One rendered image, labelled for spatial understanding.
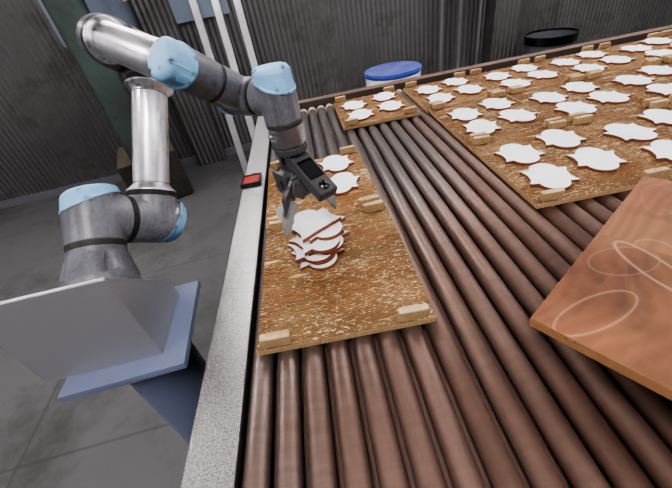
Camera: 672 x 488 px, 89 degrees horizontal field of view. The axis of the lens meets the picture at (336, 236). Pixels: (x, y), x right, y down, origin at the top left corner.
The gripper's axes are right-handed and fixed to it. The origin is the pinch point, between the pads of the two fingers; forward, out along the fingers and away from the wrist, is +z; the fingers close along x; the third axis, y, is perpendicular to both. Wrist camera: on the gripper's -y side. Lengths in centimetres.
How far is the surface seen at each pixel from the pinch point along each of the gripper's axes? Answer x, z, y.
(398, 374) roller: 11.2, 9.2, -36.7
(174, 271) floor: 27, 101, 168
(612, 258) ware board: -24, -3, -53
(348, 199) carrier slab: -20.0, 7.6, 11.7
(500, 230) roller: -34.8, 9.4, -28.5
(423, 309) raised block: 0.0, 5.0, -33.0
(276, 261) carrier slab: 10.6, 7.6, 4.5
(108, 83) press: -4, -9, 273
